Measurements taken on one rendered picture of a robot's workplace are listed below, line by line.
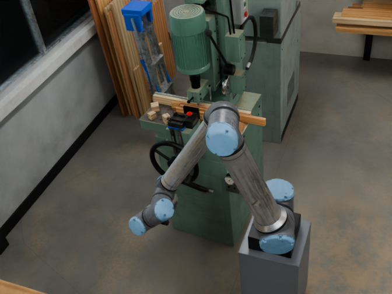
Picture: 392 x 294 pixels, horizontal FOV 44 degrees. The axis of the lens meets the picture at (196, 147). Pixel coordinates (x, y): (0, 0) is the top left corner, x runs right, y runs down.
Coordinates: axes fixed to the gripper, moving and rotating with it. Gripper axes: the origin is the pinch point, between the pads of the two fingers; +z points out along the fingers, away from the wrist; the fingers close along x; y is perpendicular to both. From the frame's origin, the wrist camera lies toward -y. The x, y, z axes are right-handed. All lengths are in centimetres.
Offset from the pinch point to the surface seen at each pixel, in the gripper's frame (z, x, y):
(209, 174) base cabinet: 35.2, -2.5, 0.8
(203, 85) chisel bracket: 37, 5, 51
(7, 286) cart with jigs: -57, 62, -40
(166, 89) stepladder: 115, 73, 22
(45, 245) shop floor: 13, 106, -70
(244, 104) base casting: 70, -7, 35
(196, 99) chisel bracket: 31, 6, 45
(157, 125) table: 24.8, 26.0, 27.8
